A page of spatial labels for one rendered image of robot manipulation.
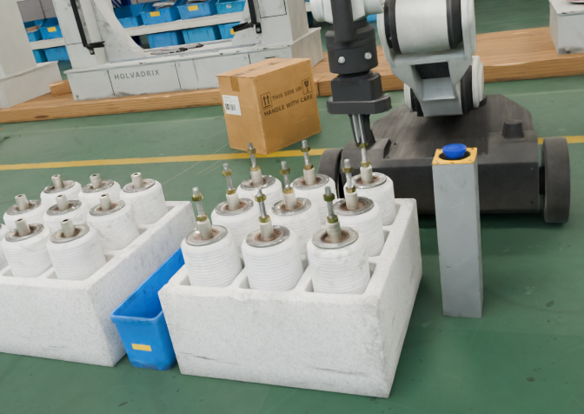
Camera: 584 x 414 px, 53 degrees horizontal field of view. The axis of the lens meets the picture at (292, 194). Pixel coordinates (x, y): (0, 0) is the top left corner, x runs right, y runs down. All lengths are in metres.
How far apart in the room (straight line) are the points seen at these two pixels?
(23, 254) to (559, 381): 0.99
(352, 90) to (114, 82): 2.66
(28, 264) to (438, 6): 0.97
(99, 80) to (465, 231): 2.89
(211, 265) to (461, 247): 0.44
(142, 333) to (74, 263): 0.19
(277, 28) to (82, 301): 2.24
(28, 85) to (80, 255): 3.21
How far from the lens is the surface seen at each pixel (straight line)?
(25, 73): 4.33
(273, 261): 0.95
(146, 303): 1.24
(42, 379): 1.29
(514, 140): 1.43
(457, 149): 1.04
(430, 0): 1.29
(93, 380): 1.22
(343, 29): 1.01
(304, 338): 0.97
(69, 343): 1.26
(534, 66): 2.86
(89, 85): 3.73
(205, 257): 1.00
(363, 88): 1.06
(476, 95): 1.60
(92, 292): 1.16
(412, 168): 1.41
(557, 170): 1.40
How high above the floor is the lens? 0.68
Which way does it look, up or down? 22 degrees down
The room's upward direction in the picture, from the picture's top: 10 degrees counter-clockwise
